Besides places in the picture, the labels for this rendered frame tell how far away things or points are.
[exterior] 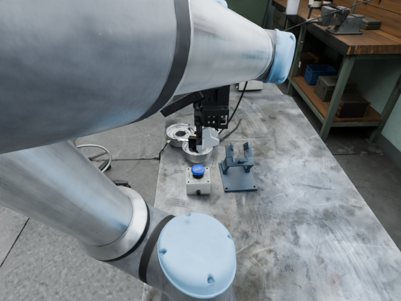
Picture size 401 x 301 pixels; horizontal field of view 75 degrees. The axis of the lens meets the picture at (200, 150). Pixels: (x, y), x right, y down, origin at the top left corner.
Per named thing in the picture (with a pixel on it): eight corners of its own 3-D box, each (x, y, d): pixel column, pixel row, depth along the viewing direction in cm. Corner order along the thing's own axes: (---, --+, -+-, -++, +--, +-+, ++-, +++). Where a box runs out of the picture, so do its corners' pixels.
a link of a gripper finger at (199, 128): (202, 148, 65) (202, 117, 59) (196, 149, 65) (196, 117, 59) (201, 137, 69) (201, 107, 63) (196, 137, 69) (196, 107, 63)
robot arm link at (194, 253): (216, 337, 40) (220, 298, 32) (143, 297, 44) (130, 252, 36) (241, 269, 48) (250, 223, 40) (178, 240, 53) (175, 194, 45)
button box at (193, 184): (186, 178, 82) (185, 166, 79) (209, 177, 82) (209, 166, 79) (186, 197, 75) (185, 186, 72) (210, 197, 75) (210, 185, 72)
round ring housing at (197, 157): (195, 168, 85) (195, 159, 83) (176, 153, 92) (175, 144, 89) (218, 156, 91) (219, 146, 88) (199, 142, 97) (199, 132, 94)
